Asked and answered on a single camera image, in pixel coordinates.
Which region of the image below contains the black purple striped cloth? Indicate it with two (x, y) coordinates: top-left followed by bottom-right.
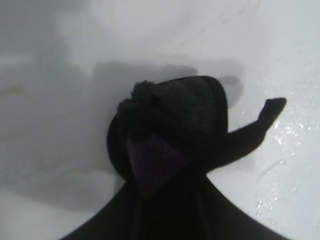
(105, 74), (288, 240)

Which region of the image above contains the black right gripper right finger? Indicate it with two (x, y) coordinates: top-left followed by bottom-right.
(197, 174), (276, 240)

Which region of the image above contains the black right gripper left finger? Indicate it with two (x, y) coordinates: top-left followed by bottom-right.
(64, 183), (137, 240)

